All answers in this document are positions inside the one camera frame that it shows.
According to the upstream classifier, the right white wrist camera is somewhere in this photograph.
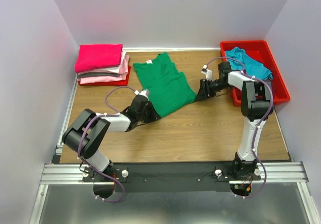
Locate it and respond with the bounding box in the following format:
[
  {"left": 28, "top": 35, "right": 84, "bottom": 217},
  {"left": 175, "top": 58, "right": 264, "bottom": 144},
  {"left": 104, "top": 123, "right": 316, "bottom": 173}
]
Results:
[{"left": 201, "top": 68, "right": 213, "bottom": 81}]

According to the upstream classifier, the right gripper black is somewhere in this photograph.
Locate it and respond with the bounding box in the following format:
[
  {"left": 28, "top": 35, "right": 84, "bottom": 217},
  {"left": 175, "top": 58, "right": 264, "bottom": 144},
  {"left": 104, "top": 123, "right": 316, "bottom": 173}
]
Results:
[{"left": 194, "top": 78, "right": 231, "bottom": 102}]

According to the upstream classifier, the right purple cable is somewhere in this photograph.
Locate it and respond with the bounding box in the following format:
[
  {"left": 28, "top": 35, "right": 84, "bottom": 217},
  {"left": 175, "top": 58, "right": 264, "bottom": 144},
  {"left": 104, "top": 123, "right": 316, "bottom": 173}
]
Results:
[{"left": 203, "top": 57, "right": 273, "bottom": 199}]

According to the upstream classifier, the light pink folded t-shirt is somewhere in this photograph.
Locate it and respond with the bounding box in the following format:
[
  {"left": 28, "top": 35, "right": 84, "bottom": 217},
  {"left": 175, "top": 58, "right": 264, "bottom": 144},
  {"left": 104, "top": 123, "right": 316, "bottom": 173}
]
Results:
[{"left": 77, "top": 55, "right": 129, "bottom": 84}]

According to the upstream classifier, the blue t-shirt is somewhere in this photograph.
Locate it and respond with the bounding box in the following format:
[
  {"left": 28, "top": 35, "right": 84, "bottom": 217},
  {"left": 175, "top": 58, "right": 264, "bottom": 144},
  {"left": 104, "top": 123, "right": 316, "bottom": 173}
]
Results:
[{"left": 224, "top": 47, "right": 273, "bottom": 80}]

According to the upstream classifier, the grey folded t-shirt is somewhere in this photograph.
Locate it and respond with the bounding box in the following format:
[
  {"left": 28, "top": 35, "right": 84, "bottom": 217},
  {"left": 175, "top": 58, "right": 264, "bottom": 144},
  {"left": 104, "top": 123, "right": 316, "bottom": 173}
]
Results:
[{"left": 77, "top": 72, "right": 120, "bottom": 79}]

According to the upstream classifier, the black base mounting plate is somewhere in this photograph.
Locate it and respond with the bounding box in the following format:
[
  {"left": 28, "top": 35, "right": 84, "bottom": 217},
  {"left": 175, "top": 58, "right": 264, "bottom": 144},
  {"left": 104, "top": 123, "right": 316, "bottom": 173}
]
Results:
[{"left": 82, "top": 160, "right": 268, "bottom": 194}]

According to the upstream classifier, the red folded t-shirt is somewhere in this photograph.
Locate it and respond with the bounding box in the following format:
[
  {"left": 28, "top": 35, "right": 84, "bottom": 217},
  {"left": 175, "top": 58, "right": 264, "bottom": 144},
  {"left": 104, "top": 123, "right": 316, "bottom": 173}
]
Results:
[{"left": 77, "top": 66, "right": 131, "bottom": 86}]

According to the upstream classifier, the red plastic bin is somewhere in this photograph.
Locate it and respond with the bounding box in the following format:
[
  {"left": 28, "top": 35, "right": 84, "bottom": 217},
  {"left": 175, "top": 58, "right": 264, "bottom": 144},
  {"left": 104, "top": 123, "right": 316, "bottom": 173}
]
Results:
[{"left": 220, "top": 40, "right": 290, "bottom": 105}]

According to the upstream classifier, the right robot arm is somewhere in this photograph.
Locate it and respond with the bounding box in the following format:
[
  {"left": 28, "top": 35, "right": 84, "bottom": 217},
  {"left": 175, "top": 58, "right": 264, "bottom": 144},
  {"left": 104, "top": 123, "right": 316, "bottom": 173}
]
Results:
[{"left": 195, "top": 61, "right": 273, "bottom": 180}]

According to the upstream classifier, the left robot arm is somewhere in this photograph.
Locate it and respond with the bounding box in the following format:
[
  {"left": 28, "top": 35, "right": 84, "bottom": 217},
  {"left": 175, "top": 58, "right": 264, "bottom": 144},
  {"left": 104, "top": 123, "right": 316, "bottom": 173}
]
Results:
[{"left": 62, "top": 90, "right": 160, "bottom": 181}]

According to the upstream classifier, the dark red t-shirt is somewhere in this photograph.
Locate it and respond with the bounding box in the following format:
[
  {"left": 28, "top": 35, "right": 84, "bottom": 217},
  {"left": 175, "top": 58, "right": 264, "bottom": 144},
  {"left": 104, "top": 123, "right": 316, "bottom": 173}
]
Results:
[{"left": 234, "top": 88, "right": 242, "bottom": 101}]

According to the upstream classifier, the green t-shirt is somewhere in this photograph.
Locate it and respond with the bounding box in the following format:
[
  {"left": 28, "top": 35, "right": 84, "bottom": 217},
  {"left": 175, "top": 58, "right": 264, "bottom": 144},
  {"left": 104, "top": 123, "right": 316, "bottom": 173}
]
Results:
[{"left": 133, "top": 52, "right": 196, "bottom": 118}]

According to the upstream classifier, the magenta folded t-shirt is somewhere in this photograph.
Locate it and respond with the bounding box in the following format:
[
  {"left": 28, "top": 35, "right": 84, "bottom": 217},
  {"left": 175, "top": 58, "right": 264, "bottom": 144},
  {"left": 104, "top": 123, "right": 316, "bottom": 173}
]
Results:
[{"left": 74, "top": 44, "right": 123, "bottom": 73}]

